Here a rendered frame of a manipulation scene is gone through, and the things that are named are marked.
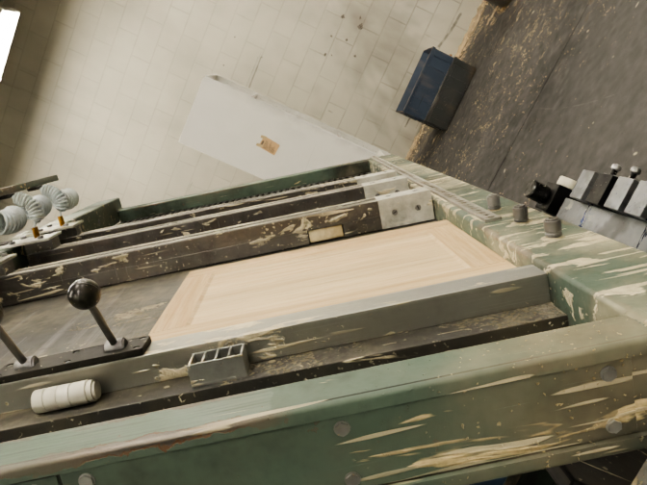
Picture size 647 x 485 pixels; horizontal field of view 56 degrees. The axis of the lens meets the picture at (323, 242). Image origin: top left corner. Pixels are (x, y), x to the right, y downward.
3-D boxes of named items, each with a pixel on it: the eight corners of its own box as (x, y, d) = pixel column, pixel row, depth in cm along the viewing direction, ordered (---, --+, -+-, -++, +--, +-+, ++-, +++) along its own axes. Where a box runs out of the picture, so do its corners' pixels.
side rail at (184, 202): (373, 185, 263) (368, 160, 261) (123, 235, 262) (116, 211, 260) (371, 183, 271) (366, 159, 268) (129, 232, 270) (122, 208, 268)
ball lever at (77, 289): (132, 360, 79) (90, 292, 70) (103, 367, 79) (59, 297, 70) (135, 338, 82) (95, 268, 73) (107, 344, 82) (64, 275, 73)
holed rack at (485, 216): (502, 219, 107) (501, 216, 107) (485, 222, 107) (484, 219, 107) (375, 157, 268) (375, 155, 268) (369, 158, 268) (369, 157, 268)
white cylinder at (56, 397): (34, 418, 75) (97, 405, 75) (27, 396, 74) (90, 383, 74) (43, 407, 78) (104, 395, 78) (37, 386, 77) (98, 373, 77)
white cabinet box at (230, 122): (432, 180, 507) (203, 75, 481) (401, 241, 522) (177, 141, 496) (421, 167, 566) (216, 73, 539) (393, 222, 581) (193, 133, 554)
